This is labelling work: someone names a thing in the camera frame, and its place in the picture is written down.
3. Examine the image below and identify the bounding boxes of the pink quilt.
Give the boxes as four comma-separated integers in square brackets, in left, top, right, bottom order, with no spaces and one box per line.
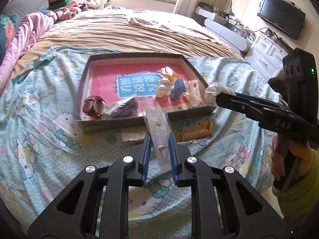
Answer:
[1,10,57,93]

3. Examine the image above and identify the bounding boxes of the Hello Kitty blue sheet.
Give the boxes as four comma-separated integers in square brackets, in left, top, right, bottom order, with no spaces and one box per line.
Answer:
[1,46,274,238]

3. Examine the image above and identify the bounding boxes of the tan bed blanket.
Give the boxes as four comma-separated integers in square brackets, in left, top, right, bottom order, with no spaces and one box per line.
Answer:
[11,9,241,77]

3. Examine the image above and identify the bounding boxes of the person's right hand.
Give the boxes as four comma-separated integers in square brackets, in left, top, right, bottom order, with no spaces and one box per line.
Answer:
[271,136,314,181]

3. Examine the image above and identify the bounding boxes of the bag of dark jewelry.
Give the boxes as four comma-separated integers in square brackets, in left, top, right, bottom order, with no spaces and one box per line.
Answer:
[106,96,138,119]

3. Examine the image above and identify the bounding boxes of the cream hair claw clip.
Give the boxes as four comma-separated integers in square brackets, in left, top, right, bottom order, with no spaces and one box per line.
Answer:
[185,79,206,107]

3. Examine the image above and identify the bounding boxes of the yellow bangles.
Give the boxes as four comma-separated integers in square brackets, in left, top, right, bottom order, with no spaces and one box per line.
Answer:
[159,66,182,83]

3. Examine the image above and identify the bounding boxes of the small cream hair clip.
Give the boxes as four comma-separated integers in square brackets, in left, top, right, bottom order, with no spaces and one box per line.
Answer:
[155,77,174,98]

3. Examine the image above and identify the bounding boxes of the white grey low cabinet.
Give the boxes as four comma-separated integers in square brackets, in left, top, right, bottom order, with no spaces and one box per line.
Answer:
[192,8,251,58]

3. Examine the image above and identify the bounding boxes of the dark cardboard tray box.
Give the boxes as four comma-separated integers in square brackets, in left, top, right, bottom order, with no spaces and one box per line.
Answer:
[75,52,214,133]

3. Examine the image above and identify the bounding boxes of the small blue jewelry box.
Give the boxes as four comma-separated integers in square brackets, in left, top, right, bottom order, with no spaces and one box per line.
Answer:
[170,78,185,101]

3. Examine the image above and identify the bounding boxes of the dark floral pillow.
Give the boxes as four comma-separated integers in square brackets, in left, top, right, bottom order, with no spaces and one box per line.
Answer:
[0,14,21,63]

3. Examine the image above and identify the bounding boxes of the grey quilted headboard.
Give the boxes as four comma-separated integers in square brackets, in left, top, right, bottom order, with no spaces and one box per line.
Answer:
[1,0,49,17]

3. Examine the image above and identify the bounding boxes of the pink plush toy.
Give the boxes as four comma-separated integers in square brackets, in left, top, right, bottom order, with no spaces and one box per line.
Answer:
[54,7,81,21]

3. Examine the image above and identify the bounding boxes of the pile of clothes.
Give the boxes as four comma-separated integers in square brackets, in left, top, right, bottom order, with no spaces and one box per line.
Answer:
[48,0,100,11]

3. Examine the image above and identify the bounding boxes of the pink floral thin blanket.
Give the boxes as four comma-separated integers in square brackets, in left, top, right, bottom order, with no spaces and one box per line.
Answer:
[126,9,223,44]

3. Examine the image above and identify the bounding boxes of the pink book with blue label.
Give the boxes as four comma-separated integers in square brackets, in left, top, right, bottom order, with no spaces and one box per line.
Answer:
[82,60,197,113]

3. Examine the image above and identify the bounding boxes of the clear bag with earrings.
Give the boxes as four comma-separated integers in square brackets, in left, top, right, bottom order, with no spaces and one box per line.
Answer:
[143,102,171,171]

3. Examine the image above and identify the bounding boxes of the white drawer cabinet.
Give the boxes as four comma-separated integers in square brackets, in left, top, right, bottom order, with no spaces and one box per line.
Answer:
[245,32,289,79]

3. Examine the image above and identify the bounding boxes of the orange spiral hair tie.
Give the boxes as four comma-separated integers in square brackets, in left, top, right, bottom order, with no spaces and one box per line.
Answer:
[174,121,215,143]

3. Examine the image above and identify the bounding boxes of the black flat television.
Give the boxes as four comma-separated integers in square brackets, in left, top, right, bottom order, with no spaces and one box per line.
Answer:
[257,0,305,40]

